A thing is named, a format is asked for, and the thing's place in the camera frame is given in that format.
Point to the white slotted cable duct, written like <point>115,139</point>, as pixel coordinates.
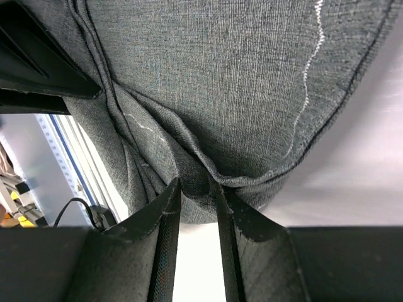
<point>35,146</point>

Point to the grey cloth napkin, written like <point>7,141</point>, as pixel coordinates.
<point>234,93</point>

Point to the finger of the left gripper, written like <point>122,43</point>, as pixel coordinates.
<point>14,102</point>
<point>33,61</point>

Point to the aluminium front rail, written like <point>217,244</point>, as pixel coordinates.
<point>92,182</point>

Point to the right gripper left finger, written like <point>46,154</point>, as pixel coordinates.
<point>134,260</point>

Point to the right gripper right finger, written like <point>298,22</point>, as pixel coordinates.
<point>264,261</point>

